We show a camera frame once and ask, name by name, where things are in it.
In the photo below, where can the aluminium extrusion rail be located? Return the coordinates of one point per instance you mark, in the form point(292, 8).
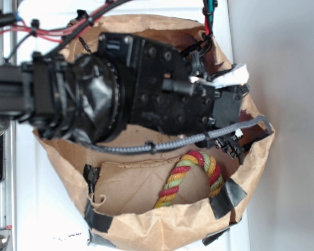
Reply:
point(6, 190)

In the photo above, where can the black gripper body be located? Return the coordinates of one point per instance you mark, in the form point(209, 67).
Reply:
point(166, 93)

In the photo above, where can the multicolour twisted rope toy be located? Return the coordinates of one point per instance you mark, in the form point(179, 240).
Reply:
point(195, 168)

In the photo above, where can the brown paper bag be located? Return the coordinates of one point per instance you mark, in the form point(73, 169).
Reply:
point(116, 184)

